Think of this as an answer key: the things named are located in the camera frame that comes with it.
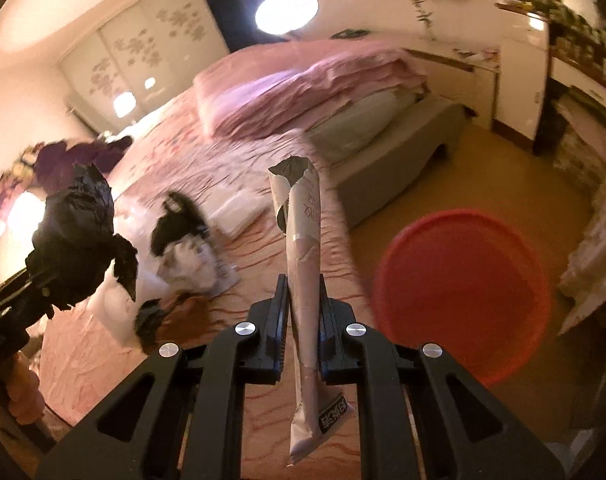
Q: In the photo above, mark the grey bed frame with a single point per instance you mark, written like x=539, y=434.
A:
x=377, y=147

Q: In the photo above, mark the white tissue pack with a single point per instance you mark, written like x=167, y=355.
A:
x=234, y=211

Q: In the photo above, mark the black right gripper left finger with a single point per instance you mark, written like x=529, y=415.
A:
x=179, y=414

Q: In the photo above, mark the plaid covered dresser stool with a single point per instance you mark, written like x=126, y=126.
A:
x=580, y=153

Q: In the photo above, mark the red plastic mesh trash basket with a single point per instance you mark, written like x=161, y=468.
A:
x=468, y=282

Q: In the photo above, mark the pink paper wrapper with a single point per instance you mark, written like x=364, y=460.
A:
x=321, y=409

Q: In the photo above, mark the printed white snack package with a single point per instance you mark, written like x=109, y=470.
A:
x=186, y=252

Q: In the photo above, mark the brown bag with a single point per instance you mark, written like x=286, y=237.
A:
x=182, y=318

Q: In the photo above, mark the rose pattern bedspread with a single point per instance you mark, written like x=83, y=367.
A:
x=80, y=362

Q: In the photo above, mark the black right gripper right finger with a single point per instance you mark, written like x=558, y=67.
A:
x=422, y=415

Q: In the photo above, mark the white low tv cabinet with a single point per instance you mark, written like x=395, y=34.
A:
x=459, y=73

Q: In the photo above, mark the round ring lamp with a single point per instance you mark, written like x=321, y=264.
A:
x=281, y=17

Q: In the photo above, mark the dresser with cosmetics shelf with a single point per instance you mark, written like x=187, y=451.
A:
x=577, y=58

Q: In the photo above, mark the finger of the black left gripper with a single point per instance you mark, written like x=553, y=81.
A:
x=24, y=300

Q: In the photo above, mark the purple garment on bed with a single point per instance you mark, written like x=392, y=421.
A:
x=54, y=166

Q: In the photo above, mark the rose in glass vase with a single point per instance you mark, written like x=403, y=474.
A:
x=424, y=17

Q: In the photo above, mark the black plastic bag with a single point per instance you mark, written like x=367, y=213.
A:
x=75, y=243

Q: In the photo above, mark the clear plastic bag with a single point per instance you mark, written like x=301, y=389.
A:
x=116, y=310

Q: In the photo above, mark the pink lace curtain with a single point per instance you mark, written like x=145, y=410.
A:
x=584, y=280

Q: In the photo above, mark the white sliding door wardrobe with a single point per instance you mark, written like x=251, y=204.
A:
x=139, y=60

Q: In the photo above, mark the white tall cabinet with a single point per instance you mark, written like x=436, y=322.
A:
x=523, y=75

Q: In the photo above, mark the folded pink quilt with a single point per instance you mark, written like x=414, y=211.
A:
x=269, y=88

